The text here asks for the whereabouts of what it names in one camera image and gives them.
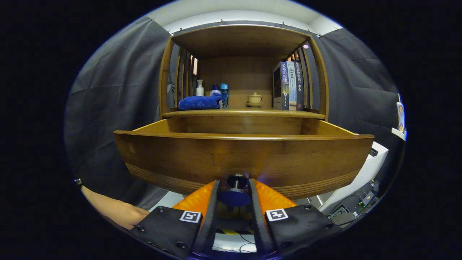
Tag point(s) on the white pump bottle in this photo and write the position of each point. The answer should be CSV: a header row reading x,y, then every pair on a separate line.
x,y
200,91

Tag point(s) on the white table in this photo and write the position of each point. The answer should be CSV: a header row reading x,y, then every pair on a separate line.
x,y
364,169

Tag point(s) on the patterned paper cup with straw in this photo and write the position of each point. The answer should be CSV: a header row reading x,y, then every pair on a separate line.
x,y
400,117

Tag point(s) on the white bottle with blue cap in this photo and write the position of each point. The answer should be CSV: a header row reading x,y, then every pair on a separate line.
x,y
215,92

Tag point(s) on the wooden countertop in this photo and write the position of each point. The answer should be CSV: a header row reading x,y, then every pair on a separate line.
x,y
252,112

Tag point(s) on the blue folded towel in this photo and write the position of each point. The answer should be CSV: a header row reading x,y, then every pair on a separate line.
x,y
198,102

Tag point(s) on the beige lidded tea cup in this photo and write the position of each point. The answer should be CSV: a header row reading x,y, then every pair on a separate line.
x,y
255,99

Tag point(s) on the black spine book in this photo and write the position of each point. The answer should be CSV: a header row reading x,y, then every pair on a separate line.
x,y
299,86

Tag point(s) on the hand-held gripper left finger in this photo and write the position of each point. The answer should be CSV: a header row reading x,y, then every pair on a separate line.
x,y
211,227

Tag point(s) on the blue spine book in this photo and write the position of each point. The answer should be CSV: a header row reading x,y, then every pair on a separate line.
x,y
283,86

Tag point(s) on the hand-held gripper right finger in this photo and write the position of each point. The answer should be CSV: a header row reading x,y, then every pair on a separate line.
x,y
258,227

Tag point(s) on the black backdrop cloth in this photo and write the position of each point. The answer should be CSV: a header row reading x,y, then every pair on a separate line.
x,y
108,108

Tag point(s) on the black floor device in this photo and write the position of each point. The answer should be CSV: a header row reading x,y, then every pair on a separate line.
x,y
366,198

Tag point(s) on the grey spine book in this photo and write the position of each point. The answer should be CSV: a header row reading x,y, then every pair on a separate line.
x,y
292,86

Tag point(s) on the clear blue bottle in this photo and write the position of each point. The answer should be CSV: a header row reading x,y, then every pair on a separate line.
x,y
224,92

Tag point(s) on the brown wooden drawer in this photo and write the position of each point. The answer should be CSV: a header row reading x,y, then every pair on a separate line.
x,y
234,159

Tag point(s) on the small white shelf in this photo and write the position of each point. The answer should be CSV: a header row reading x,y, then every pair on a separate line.
x,y
399,133

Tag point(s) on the brown wooden cabinet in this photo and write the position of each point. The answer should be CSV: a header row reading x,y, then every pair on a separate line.
x,y
245,72

